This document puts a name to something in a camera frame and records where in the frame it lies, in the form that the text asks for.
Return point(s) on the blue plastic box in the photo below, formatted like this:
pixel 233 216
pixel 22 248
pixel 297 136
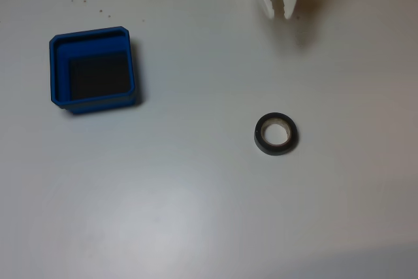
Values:
pixel 98 106

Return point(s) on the black tape roll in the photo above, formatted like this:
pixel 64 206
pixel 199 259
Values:
pixel 261 145

